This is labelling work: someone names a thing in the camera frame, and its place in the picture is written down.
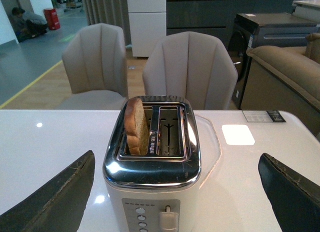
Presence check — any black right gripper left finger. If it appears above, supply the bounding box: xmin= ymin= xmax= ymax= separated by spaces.
xmin=0 ymin=150 xmax=96 ymax=232

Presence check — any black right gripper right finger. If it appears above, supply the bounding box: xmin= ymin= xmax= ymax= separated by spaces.
xmin=258 ymin=153 xmax=320 ymax=232

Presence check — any brown bread slice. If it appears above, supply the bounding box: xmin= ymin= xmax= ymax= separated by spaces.
xmin=124 ymin=97 xmax=149 ymax=156

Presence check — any label sticker on table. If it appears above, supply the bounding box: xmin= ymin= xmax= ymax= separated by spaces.
xmin=242 ymin=110 xmax=286 ymax=123

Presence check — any white chrome two-slot toaster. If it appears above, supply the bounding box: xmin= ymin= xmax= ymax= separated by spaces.
xmin=103 ymin=95 xmax=202 ymax=232

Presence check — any beige sofa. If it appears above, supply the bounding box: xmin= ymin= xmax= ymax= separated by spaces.
xmin=245 ymin=32 xmax=320 ymax=143

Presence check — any beige upholstered chair left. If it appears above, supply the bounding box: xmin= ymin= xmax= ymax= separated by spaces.
xmin=57 ymin=23 xmax=129 ymax=110

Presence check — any beige upholstered chair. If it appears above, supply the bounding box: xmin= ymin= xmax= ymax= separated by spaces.
xmin=57 ymin=23 xmax=129 ymax=110
xmin=142 ymin=31 xmax=238 ymax=110

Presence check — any beige upholstered chair right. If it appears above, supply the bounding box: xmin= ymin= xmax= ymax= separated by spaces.
xmin=142 ymin=31 xmax=238 ymax=110

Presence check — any black washing machine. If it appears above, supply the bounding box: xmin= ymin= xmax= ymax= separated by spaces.
xmin=227 ymin=12 xmax=320 ymax=110

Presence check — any crouching person in background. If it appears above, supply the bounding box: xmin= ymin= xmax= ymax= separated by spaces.
xmin=11 ymin=7 xmax=48 ymax=38

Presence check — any red barrel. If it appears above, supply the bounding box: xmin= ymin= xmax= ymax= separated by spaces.
xmin=43 ymin=8 xmax=61 ymax=31

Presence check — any dark kitchen counter cabinet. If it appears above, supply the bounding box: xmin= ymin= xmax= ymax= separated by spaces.
xmin=166 ymin=0 xmax=296 ymax=46

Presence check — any grey curtain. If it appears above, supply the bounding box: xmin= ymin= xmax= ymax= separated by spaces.
xmin=82 ymin=0 xmax=132 ymax=45

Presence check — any white refrigerator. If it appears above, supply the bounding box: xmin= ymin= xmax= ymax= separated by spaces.
xmin=127 ymin=0 xmax=167 ymax=57

